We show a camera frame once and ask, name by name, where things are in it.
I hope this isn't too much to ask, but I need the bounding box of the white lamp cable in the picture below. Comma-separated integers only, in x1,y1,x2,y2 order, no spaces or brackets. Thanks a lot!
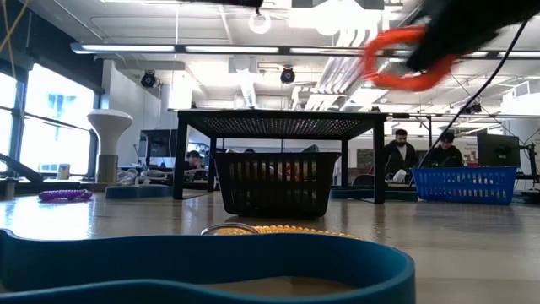
116,167,174,187

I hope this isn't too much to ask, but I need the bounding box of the white ring ceiling light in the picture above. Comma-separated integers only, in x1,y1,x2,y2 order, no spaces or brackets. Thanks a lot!
247,6,273,35

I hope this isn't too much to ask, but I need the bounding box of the purple coil wrist keychain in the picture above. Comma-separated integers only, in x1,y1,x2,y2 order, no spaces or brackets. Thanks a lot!
38,188,94,203

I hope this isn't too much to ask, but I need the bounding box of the yellow coil wrist keychain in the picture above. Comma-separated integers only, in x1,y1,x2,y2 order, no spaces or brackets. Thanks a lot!
201,221,365,241

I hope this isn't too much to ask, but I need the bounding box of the black round ceiling speaker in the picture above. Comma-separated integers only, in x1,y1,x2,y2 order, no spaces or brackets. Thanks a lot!
140,70,158,89
279,66,297,85

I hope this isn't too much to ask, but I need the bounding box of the overhead rig light bar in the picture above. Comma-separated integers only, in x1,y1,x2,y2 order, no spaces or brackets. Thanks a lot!
69,41,540,61

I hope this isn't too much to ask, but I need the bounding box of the black computer monitor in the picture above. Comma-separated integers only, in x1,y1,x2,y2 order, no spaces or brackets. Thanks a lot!
476,132,521,168
138,128,179,160

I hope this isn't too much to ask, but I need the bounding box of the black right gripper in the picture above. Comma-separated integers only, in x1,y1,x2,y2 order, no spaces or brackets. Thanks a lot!
405,0,540,72

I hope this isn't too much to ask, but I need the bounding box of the black perforated metal shelf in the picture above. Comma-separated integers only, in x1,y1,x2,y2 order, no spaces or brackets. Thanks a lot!
171,109,388,204

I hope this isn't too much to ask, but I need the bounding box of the blue plastic basket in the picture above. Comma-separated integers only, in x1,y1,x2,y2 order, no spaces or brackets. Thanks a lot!
410,166,520,206

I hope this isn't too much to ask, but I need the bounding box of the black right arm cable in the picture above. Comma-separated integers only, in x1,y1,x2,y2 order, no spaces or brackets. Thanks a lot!
421,19,531,169

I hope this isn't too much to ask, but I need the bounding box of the orange coil wrist keychain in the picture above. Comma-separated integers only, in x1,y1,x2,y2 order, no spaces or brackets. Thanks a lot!
361,24,460,93

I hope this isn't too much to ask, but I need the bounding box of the white lamp with wooden base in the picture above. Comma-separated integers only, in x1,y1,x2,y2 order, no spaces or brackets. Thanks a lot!
86,108,134,185

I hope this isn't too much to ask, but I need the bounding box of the black plastic basket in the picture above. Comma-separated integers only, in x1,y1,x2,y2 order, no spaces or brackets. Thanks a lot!
213,151,343,220

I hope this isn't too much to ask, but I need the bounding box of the blue rubber band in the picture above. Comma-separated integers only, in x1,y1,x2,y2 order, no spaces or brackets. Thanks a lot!
0,227,418,304

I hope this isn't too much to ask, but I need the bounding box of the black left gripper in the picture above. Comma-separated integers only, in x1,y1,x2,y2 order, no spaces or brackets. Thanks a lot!
185,0,265,7

